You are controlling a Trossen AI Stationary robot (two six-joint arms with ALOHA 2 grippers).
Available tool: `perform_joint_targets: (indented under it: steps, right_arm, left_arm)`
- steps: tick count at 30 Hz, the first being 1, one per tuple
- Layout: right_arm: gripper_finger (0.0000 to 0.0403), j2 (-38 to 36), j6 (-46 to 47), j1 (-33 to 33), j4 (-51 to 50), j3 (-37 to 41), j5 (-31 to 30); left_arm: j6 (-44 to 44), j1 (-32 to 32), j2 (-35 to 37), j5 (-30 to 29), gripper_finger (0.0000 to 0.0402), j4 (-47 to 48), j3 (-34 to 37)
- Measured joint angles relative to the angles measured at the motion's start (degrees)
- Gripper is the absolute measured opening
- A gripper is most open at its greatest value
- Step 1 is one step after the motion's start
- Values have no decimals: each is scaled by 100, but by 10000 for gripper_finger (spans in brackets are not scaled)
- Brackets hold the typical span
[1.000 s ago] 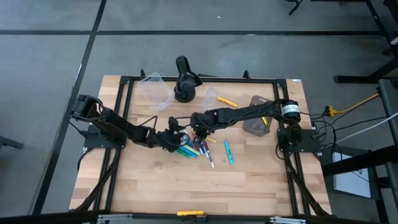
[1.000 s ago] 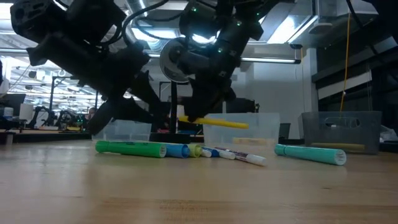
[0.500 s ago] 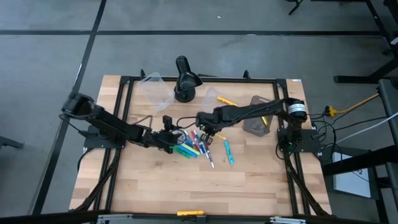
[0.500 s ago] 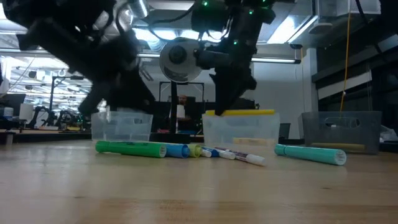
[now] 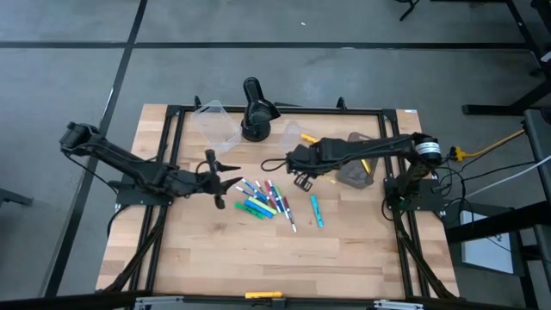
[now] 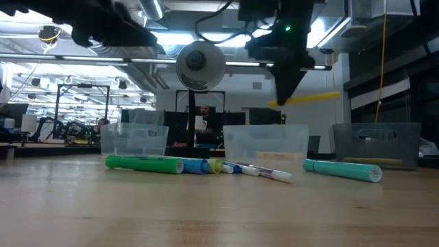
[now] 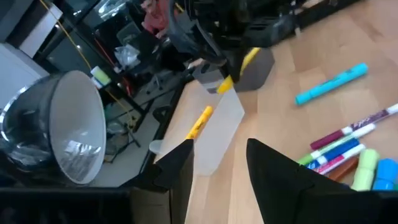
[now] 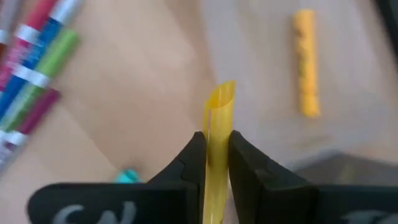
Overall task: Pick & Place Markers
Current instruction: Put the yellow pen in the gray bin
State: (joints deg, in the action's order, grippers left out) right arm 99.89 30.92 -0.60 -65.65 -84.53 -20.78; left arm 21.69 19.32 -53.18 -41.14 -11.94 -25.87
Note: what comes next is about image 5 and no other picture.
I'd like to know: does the light green thick highlighter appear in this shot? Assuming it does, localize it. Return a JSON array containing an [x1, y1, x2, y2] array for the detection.
[[248, 195, 280, 215]]

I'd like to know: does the yellow power cable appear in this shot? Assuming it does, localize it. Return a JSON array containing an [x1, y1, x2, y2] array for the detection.
[[449, 128, 527, 164]]

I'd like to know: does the silver metal bracket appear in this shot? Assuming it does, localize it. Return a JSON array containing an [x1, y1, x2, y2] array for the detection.
[[373, 299, 425, 310], [133, 295, 185, 310]]

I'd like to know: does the black table foot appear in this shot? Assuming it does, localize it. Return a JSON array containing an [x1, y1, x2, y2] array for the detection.
[[461, 77, 551, 117]]

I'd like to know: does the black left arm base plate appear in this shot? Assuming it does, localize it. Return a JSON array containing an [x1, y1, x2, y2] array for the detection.
[[115, 183, 177, 207]]

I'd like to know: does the white panel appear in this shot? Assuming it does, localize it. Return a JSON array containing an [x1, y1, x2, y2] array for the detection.
[[460, 209, 516, 275]]

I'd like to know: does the maroon thin marker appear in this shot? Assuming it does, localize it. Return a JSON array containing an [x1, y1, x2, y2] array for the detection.
[[282, 196, 299, 233]]

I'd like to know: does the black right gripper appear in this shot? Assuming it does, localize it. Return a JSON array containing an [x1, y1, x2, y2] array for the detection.
[[286, 137, 333, 193]]

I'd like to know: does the smoky grey plastic bin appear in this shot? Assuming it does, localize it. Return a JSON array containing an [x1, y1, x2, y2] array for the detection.
[[335, 132, 380, 190]]

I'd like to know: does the yellow clamp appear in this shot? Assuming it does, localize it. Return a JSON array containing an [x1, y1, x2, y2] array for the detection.
[[245, 291, 284, 300]]

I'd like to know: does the black chair foot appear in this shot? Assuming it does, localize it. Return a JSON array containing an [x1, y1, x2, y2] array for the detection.
[[0, 187, 34, 208]]

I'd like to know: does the black stand frame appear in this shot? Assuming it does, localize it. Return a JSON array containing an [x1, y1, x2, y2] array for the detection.
[[505, 0, 551, 78]]

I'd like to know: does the black metal bar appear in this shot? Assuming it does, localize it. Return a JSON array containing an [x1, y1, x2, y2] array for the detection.
[[0, 290, 145, 310]]

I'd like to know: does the clear plastic bin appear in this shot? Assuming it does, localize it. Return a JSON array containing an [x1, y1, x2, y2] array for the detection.
[[279, 120, 322, 154], [191, 99, 243, 155]]

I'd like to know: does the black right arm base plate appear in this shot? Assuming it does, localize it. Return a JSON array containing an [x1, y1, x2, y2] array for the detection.
[[384, 177, 445, 212]]

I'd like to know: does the black metal beam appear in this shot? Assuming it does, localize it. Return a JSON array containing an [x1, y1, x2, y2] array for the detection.
[[444, 200, 551, 247]]

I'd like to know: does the teal thick highlighter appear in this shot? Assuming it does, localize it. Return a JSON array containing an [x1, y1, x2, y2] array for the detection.
[[309, 194, 325, 229]]

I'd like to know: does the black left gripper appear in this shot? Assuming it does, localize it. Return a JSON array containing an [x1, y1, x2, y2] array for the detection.
[[195, 148, 244, 211]]

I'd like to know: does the white cable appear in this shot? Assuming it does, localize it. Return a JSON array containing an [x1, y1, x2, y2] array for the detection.
[[467, 154, 551, 200]]

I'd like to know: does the blue thick highlighter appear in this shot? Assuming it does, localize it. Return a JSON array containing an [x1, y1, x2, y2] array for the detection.
[[244, 198, 276, 219]]

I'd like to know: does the green thin marker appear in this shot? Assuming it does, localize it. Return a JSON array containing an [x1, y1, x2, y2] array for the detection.
[[275, 184, 288, 212]]

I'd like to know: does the black aluminium table frame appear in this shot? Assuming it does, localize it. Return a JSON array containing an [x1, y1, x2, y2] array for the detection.
[[99, 95, 460, 303]]

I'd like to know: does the black stand leg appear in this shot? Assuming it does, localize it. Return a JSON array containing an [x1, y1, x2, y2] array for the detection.
[[396, 0, 422, 22]]

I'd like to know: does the grey metal post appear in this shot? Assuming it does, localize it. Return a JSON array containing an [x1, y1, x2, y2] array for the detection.
[[522, 108, 551, 294]]

